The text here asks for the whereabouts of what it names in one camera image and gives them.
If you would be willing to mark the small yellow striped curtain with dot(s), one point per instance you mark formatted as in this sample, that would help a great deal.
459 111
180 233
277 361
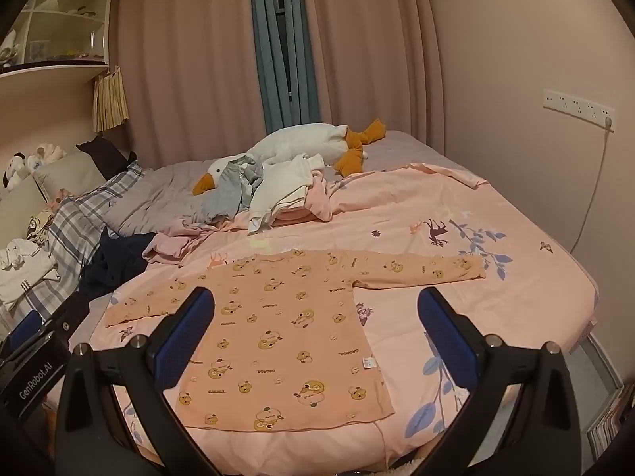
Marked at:
111 99

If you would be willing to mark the white garment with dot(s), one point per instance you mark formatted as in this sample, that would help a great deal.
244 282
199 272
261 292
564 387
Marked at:
278 183

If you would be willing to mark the orange cartoon print shirt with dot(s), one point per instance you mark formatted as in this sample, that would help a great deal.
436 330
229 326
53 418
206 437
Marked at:
297 337

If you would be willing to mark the white shirt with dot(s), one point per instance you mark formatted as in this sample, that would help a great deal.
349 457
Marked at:
25 267

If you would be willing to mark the grey bed base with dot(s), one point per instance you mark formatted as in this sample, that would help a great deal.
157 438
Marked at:
598 359

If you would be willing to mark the cream plush toy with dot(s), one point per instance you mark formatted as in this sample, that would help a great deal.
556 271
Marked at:
47 152

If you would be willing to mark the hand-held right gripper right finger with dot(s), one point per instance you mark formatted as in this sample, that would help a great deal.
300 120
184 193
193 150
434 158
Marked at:
446 342

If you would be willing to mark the white wall shelf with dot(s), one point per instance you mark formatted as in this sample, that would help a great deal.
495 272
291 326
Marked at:
54 67

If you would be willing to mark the navy dark cloth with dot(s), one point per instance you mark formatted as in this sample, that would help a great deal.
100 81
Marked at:
119 263

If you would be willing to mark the pile of light clothes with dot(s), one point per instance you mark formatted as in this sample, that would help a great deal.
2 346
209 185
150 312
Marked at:
163 188

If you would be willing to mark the blue grey curtain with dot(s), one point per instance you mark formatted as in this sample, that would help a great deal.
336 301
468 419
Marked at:
265 34

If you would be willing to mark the stack of books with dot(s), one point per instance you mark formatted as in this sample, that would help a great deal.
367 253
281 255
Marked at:
607 426

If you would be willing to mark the crumpled pink garment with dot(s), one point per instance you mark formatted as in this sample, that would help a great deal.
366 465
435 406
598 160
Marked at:
168 248

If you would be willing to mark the cartoon face printed cloth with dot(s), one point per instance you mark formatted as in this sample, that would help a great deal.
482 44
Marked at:
37 225

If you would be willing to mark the dark brown cloth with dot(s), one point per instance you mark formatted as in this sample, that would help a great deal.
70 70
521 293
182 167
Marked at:
106 156

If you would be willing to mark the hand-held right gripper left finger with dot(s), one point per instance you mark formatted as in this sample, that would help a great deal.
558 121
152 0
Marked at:
183 342

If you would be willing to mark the folded pink garment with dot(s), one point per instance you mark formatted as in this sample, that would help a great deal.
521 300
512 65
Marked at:
317 203

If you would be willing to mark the white dog plush toy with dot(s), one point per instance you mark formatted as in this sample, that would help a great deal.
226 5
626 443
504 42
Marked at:
12 168

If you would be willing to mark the white wall power strip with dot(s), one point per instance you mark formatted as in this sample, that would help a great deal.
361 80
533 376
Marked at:
575 103

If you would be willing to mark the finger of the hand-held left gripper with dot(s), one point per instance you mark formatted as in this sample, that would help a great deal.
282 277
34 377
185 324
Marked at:
25 325
69 315

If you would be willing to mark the pink animal print blanket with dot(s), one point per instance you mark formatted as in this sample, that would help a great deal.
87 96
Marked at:
397 238

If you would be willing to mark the white plug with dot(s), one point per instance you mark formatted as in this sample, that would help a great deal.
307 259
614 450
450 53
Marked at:
608 123

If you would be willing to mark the white goose plush toy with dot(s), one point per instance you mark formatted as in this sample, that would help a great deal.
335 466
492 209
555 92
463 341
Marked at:
297 141

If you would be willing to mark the grey garment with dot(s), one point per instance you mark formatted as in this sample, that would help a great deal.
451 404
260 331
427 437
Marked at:
228 188

